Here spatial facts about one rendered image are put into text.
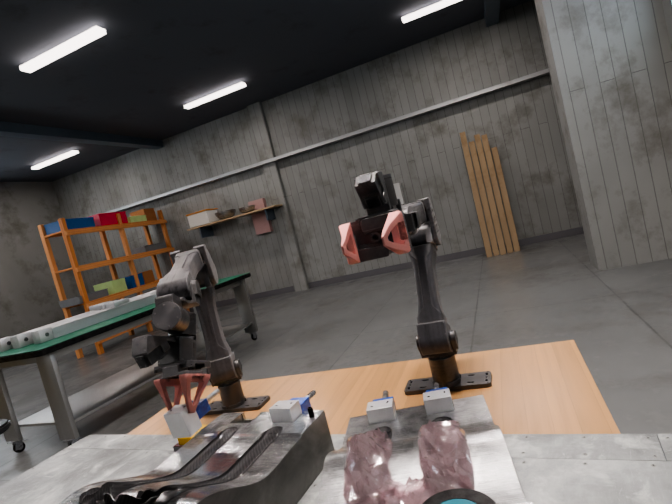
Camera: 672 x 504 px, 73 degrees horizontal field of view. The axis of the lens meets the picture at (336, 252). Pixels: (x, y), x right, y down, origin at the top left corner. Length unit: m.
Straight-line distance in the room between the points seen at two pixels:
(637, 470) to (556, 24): 5.16
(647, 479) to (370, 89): 8.28
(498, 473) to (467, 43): 8.21
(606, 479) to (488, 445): 0.18
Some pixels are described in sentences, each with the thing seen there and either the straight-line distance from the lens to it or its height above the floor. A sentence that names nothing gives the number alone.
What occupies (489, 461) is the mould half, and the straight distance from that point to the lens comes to 0.68.
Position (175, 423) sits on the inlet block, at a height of 0.93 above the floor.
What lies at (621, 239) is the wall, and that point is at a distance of 5.63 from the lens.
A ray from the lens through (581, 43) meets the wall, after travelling 5.66.
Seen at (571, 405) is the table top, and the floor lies 0.80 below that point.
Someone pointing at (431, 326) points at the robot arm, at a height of 0.95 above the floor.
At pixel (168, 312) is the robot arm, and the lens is 0.94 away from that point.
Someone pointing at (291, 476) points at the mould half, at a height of 0.85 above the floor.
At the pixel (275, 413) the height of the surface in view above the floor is 0.91.
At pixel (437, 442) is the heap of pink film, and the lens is 0.69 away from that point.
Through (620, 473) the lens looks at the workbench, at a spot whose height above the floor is 0.80.
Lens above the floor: 1.24
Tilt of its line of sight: 4 degrees down
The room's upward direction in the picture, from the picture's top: 14 degrees counter-clockwise
